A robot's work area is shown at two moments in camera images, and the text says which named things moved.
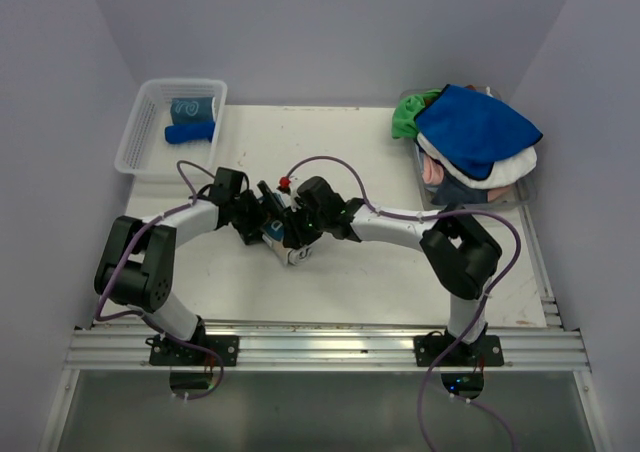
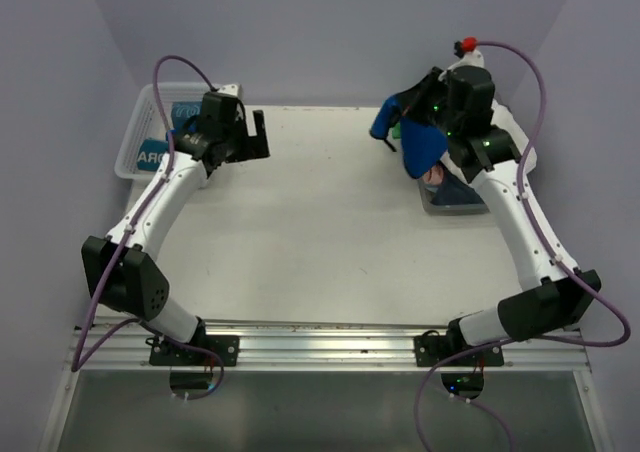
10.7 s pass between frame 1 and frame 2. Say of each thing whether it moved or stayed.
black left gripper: moved
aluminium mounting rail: stayed
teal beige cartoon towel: moved
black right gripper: moved
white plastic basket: stayed
